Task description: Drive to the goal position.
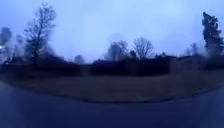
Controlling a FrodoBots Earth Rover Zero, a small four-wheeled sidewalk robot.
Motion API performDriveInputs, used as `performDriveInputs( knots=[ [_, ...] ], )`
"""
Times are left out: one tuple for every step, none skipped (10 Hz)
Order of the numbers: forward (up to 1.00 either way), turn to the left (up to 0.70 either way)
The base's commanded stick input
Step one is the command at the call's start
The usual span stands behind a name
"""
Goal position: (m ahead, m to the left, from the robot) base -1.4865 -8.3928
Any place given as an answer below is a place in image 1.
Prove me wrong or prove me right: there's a dark hedge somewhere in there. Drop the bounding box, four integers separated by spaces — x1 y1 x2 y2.
0 54 224 80

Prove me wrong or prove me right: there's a grass verge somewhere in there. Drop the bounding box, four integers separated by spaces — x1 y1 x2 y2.
0 69 224 104

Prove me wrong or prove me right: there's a grey asphalt road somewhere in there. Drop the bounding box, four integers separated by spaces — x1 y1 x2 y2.
0 80 224 128

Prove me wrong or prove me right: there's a tall bare tree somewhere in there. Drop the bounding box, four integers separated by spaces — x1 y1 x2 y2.
23 3 58 60

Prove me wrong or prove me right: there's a tall dark conifer tree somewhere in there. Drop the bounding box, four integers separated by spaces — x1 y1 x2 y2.
201 11 224 57

